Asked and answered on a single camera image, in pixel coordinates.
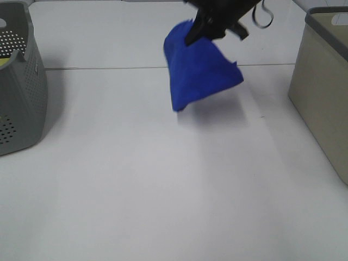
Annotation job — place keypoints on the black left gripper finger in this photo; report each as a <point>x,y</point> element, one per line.
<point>199,29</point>

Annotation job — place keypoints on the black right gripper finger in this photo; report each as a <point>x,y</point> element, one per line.
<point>239,30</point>

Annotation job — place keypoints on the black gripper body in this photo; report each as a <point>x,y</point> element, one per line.
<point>223,14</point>

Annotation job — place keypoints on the blue towel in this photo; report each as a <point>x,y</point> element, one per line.
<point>198,70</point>

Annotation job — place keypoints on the beige storage bin grey rim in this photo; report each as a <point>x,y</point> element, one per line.
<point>318,87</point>

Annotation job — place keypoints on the grey perforated plastic basket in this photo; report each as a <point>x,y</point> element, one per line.
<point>24,90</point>

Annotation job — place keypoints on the yellow-green cloth in basket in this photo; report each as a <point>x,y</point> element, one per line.
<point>4,62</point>

